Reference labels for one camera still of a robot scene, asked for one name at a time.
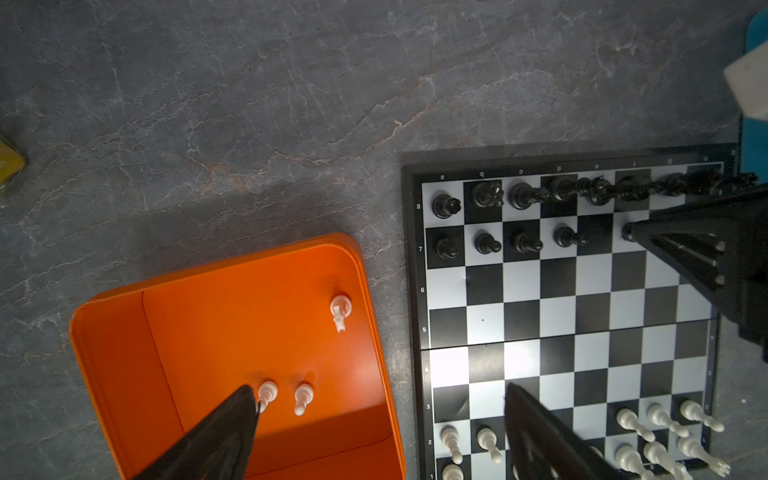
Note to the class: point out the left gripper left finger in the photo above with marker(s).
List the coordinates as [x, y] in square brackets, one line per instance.
[218, 447]

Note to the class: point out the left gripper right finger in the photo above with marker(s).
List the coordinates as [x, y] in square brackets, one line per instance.
[542, 446]

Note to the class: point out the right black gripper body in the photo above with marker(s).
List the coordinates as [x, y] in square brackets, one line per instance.
[720, 246]

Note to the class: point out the white chess pawn in tray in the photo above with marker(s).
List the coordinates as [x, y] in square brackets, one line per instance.
[304, 395]
[266, 394]

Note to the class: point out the orange plastic tray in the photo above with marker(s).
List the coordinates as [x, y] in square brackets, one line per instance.
[158, 356]

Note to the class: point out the white chess piece in tray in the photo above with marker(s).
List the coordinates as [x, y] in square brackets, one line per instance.
[341, 309]

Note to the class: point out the blue plastic tray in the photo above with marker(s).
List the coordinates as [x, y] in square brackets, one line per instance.
[753, 133]

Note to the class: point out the black white chess board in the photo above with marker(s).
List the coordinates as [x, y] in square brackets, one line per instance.
[553, 299]

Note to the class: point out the yellow jar black lid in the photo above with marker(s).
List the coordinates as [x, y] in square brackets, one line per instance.
[12, 163]

